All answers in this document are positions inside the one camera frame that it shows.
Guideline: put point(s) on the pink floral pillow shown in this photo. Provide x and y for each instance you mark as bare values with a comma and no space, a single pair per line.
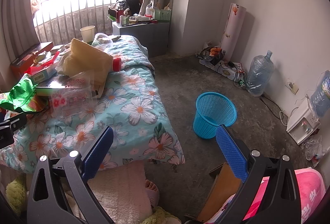
313,195

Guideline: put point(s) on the left grey curtain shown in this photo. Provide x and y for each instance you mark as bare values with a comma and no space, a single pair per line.
17,27

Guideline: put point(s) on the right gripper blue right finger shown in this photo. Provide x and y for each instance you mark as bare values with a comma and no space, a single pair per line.
233,154

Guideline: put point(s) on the wooden stool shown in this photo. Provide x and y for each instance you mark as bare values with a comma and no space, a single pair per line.
225,185

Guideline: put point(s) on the black bag on cabinet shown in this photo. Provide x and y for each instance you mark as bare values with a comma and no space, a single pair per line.
133,5

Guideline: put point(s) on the clear plastic zip bag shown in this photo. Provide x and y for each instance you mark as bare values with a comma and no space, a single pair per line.
68,106

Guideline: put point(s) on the green snack bag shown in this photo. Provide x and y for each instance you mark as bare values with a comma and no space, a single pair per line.
20,97

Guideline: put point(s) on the floral blue quilt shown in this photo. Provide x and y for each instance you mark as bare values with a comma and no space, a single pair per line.
130,105

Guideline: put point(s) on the rolled floral wallpaper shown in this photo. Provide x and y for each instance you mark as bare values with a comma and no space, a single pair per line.
232,29

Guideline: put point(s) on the white cardboard box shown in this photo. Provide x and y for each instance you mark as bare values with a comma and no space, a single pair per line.
68,87

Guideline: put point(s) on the blue plastic waste basket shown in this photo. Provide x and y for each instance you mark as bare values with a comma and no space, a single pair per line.
212,110

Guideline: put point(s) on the grey cabinet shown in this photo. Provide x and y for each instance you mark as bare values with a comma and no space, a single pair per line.
152,36

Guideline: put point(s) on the white paper cup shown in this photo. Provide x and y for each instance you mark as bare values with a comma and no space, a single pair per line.
87,33

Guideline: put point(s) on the white milk bottle red cap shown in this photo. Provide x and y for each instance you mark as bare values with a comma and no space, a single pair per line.
116,64

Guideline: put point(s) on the green plastic basket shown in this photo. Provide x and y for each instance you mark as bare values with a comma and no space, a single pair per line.
162,15

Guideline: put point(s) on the white water dispenser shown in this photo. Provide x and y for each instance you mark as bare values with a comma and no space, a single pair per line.
303,122

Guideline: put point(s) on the white plastic jug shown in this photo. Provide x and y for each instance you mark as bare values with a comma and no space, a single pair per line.
149,11

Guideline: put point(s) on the white power strip box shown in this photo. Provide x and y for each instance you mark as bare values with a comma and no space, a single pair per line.
231,70

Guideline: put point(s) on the large clear water jug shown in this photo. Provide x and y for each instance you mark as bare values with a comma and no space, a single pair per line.
259,74

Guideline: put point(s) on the yellow paper bag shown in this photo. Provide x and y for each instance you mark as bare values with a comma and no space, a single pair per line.
83,57

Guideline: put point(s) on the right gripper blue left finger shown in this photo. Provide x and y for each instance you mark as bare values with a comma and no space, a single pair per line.
47,202

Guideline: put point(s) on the orange red box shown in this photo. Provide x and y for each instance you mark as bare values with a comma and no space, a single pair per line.
25,60

